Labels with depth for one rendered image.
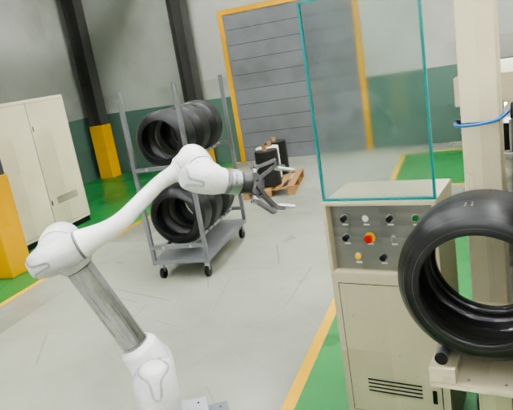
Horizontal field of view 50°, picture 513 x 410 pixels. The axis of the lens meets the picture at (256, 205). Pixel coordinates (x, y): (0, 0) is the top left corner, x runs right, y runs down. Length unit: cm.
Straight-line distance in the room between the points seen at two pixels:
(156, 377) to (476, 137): 142
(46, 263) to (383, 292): 162
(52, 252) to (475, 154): 151
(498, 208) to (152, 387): 128
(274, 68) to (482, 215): 963
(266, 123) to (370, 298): 885
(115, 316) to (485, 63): 159
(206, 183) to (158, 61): 1060
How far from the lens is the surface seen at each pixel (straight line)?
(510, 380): 216
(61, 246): 185
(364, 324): 292
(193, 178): 180
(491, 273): 230
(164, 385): 201
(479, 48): 211
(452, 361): 213
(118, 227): 185
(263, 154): 821
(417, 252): 190
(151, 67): 1245
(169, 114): 533
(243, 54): 1147
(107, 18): 1296
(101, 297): 208
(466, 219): 184
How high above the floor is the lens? 198
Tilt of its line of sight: 14 degrees down
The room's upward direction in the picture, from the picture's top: 9 degrees counter-clockwise
